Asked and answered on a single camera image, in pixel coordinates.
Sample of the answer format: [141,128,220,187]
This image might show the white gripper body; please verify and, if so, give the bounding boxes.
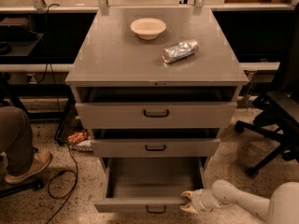
[190,189,214,212]

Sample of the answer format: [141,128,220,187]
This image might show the grey bottom drawer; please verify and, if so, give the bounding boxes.
[94,157,204,214]

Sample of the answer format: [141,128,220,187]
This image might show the grey drawer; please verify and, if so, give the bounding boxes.
[94,157,204,214]
[91,138,220,158]
[76,102,236,129]

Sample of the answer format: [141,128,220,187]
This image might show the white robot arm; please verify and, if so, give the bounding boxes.
[180,180,299,224]

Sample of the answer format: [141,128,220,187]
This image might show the grey middle drawer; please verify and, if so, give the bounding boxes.
[91,138,220,158]

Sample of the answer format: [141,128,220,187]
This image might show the grey top drawer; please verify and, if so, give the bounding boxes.
[76,102,236,129]

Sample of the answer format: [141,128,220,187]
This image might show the grey metal drawer cabinet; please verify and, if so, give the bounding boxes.
[64,6,249,173]

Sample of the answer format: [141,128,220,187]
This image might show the black office chair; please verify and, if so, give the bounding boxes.
[235,5,299,178]

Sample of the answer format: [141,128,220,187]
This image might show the orange snack packet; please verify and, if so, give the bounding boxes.
[67,131,88,145]

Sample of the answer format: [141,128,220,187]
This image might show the crushed silver can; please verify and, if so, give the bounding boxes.
[163,39,198,63]

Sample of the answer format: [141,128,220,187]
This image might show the black chair base left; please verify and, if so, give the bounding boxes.
[0,178,44,198]

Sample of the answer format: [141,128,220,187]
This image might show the tan shoe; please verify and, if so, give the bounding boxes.
[5,150,52,185]

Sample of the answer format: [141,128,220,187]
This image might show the white paper bowl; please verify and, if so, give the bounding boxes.
[130,18,166,40]

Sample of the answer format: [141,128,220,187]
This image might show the person leg brown trousers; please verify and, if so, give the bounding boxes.
[0,106,34,176]

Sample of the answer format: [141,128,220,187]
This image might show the black floor cable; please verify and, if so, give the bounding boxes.
[36,3,79,224]

